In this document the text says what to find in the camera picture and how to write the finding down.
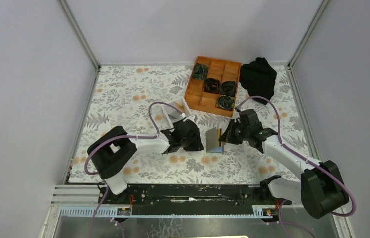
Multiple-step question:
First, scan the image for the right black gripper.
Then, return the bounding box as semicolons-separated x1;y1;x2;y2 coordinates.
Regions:
219;119;250;145

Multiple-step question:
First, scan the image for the gold credit card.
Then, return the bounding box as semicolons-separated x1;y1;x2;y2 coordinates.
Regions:
216;129;222;147

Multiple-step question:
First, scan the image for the grey leather card holder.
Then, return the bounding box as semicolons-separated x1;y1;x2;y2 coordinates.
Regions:
205;128;224;154

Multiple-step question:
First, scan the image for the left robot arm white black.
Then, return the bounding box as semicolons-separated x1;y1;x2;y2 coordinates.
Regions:
87;119;204;204

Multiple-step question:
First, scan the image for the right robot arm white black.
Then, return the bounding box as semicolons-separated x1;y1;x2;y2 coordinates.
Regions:
219;119;356;219

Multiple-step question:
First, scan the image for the white plastic card tray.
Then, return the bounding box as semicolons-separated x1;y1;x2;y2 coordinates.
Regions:
160;97;191;128

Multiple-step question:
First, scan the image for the rolled dark sock bottom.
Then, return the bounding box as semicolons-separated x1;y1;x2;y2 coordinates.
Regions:
216;95;235;111

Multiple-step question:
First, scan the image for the rolled dark sock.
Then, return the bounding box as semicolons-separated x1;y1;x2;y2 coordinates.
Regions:
220;81;237;98
216;95;235;111
191;63;209;81
203;78;221;94

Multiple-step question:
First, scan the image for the rolled dark sock right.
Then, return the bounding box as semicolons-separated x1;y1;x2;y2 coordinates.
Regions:
220;81;237;98

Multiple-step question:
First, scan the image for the rolled dark sock middle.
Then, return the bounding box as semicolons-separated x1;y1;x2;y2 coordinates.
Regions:
203;78;221;94

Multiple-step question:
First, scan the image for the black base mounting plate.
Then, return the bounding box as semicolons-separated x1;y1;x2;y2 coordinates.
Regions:
98;182;283;207

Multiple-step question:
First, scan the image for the orange wooden compartment box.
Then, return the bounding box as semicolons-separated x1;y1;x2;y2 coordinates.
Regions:
184;56;242;117

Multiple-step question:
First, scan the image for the black cloth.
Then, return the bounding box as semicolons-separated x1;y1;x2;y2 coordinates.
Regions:
239;57;277;100

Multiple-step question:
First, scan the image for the floral table mat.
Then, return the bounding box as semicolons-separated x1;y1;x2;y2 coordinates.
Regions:
67;65;309;184

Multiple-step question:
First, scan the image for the rolled dark sock top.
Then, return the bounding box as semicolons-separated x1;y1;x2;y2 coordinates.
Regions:
191;63;209;81

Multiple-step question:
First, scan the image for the white slotted cable duct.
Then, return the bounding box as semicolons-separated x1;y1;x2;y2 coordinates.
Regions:
60;206;274;219

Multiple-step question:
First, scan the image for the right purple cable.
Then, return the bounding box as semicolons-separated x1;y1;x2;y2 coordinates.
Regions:
236;96;358;238

